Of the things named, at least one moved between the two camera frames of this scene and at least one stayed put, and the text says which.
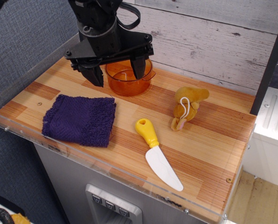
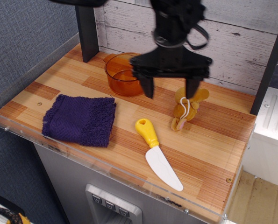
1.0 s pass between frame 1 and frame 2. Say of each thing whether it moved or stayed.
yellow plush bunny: stayed
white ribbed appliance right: stayed
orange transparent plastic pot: stayed
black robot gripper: moved
